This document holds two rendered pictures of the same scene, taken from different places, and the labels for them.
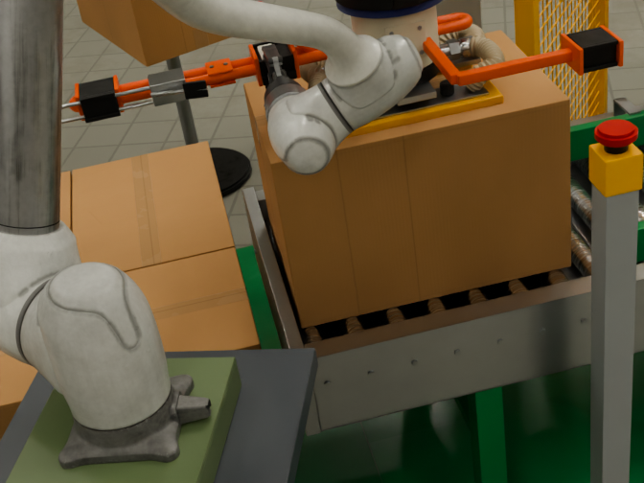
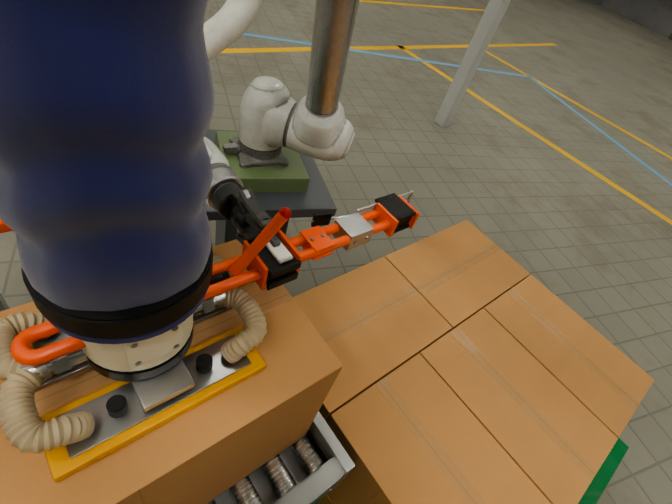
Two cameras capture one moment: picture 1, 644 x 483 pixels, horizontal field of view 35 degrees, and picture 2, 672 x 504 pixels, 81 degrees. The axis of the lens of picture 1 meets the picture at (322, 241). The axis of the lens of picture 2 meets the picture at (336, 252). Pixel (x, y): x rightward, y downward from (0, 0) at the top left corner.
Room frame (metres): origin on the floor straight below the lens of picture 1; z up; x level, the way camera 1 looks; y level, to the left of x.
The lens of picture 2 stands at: (2.36, -0.25, 1.64)
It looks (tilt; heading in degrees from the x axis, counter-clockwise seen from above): 44 degrees down; 135
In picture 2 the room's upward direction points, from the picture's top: 20 degrees clockwise
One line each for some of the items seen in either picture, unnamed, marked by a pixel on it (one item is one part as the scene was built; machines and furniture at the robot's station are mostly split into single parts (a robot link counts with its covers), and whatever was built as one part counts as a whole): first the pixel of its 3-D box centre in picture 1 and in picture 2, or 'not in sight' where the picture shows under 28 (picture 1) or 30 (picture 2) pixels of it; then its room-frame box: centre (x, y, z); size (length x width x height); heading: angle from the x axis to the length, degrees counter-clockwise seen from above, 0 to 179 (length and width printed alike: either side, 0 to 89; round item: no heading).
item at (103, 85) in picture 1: (99, 97); (395, 215); (1.89, 0.38, 1.07); 0.08 x 0.07 x 0.05; 97
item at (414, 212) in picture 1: (404, 173); (159, 399); (1.97, -0.20, 0.75); 0.60 x 0.40 x 0.40; 96
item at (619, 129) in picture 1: (615, 138); not in sight; (1.49, -0.51, 1.02); 0.07 x 0.07 x 0.04
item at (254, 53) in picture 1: (274, 60); (271, 259); (1.92, 0.04, 1.07); 0.10 x 0.08 x 0.06; 7
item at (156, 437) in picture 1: (137, 408); (254, 146); (1.22, 0.32, 0.84); 0.22 x 0.18 x 0.06; 83
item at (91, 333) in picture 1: (98, 335); (266, 112); (1.23, 0.35, 0.98); 0.18 x 0.16 x 0.22; 45
